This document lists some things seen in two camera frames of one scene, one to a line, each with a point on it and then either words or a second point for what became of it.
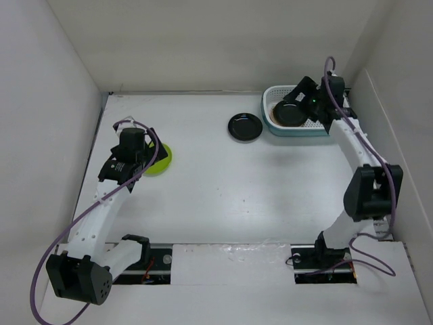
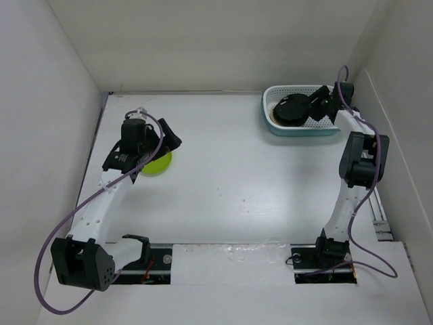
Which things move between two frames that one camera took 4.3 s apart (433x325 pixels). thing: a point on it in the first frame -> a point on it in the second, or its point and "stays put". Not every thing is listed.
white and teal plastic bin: [273, 95] stays put
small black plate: [245, 127] -> [293, 110]
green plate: [162, 165] stays put
